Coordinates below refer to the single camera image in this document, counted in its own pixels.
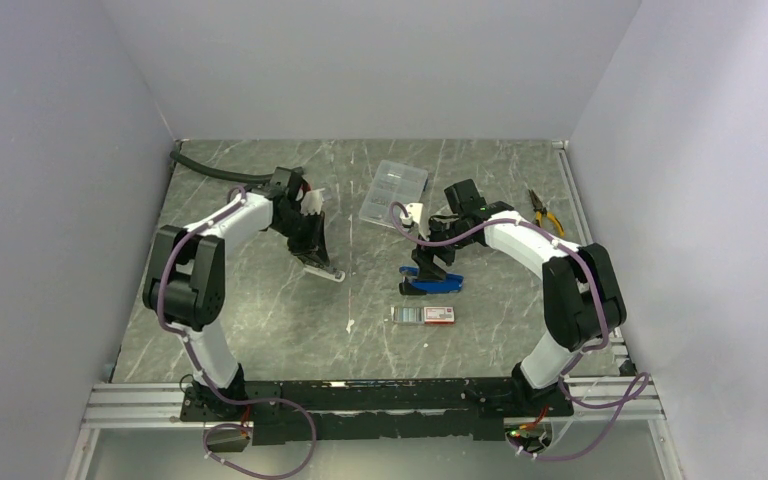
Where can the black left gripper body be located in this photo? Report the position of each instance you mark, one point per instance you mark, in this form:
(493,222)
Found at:
(306,235)

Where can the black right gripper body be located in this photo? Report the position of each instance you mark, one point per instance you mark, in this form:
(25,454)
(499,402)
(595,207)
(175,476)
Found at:
(425,254)

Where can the blue black stapler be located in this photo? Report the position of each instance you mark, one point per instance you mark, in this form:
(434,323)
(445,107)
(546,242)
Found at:
(411,285)

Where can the small beige white stapler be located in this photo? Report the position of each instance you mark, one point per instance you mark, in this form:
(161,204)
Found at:
(327,272)

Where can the red white staples box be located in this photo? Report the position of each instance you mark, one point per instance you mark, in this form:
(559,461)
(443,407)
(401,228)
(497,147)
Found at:
(423,315)

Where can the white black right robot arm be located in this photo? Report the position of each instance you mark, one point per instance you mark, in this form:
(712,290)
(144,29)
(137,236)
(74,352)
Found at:
(582,301)

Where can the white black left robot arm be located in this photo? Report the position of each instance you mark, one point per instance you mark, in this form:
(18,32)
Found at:
(185,281)

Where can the clear plastic screw organizer box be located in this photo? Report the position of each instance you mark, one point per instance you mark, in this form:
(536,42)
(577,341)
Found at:
(392,182)

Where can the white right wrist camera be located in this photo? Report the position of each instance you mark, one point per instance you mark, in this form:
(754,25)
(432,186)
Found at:
(414,216)

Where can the yellow handled pliers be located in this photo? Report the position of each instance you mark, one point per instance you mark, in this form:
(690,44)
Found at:
(543,217)

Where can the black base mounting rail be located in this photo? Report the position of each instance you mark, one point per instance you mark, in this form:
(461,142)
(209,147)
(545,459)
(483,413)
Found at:
(480,408)

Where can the aluminium frame rail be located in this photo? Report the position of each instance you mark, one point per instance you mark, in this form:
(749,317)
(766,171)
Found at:
(161,405)

